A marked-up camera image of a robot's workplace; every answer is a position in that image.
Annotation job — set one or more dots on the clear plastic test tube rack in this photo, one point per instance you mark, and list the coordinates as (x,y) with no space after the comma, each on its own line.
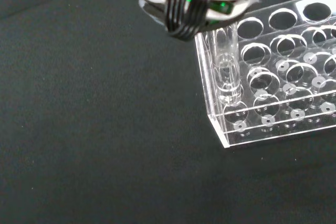
(283,82)

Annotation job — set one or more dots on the black bench cloth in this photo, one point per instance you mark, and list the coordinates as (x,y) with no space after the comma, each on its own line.
(92,129)

